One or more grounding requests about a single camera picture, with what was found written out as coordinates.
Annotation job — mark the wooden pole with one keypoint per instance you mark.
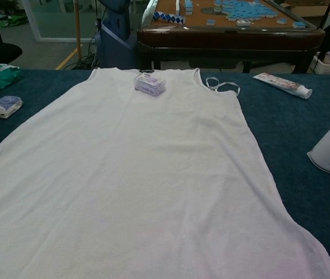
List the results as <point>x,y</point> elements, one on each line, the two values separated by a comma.
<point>78,26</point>

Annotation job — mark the small pocket tissue pack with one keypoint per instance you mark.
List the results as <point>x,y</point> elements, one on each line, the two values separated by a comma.
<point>4,106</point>

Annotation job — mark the cardboard box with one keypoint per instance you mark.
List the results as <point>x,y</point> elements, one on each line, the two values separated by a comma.
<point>307,8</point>

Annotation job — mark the brown mahjong table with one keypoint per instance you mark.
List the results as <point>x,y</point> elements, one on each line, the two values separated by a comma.
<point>225,37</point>

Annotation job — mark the dark blue table mat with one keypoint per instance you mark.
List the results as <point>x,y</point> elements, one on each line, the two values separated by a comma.
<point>284,122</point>

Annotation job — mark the white sleeveless shirt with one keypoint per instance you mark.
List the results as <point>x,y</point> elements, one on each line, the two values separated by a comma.
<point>124,174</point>

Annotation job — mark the small clear purple case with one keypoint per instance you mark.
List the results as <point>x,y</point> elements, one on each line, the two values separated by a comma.
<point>148,85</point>

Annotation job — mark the white faced mahjong tile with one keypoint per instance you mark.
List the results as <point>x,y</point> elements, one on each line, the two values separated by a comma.
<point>248,23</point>
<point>240,23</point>

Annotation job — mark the white toothpaste tube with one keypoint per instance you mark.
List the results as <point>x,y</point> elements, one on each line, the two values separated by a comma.
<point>278,82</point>

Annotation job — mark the blue plastic robot base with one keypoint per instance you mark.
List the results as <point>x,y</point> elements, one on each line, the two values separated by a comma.
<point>115,43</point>

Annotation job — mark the blue white snake puzzle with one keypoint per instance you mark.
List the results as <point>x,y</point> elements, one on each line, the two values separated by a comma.
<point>167,18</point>

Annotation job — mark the blue mahjong tile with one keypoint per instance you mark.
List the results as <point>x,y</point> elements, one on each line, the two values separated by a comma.
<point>210,22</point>
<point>298,24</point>

